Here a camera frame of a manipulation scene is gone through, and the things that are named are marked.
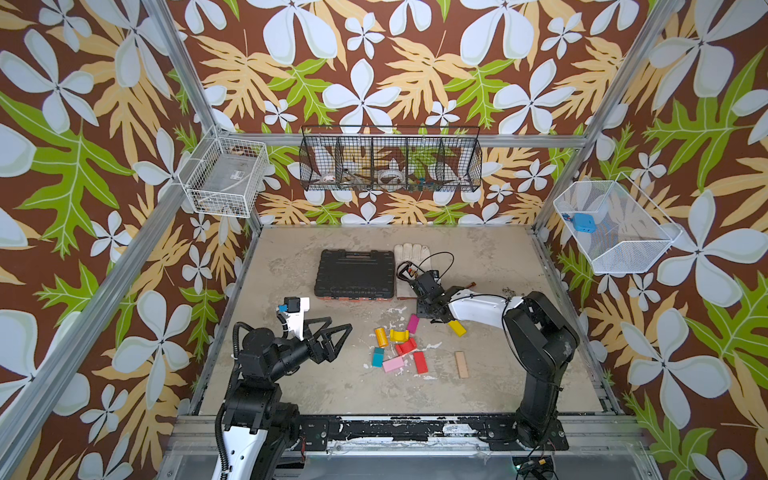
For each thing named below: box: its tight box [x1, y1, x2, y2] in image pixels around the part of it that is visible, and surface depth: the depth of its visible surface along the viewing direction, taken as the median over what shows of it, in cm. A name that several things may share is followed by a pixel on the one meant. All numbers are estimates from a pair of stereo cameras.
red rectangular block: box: [413, 351, 429, 374], surface depth 88 cm
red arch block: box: [395, 338, 417, 356], surface depth 89 cm
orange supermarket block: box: [375, 327, 389, 348], surface depth 92 cm
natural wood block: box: [454, 351, 470, 379], surface depth 86 cm
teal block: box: [372, 347, 385, 368], surface depth 89 cm
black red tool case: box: [315, 249, 395, 302], surface depth 103 cm
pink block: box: [383, 356, 405, 373], surface depth 87 cm
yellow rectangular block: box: [448, 320, 467, 337], surface depth 93 cm
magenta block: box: [407, 313, 420, 334], surface depth 95 cm
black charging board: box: [396, 260, 421, 289], surface depth 106 cm
